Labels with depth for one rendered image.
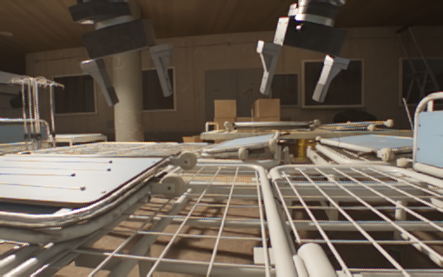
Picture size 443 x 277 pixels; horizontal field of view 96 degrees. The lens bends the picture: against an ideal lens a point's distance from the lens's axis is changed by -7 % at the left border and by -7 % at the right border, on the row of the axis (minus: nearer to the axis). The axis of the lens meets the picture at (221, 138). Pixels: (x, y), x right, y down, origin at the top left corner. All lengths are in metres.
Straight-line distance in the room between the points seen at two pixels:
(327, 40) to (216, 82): 6.05
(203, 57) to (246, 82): 1.47
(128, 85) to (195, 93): 2.34
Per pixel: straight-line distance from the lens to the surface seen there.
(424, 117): 1.06
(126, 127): 4.87
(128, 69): 5.00
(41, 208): 0.56
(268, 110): 4.01
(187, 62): 6.86
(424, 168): 1.06
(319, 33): 0.49
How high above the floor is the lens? 0.69
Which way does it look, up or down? 4 degrees down
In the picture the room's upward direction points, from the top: 1 degrees counter-clockwise
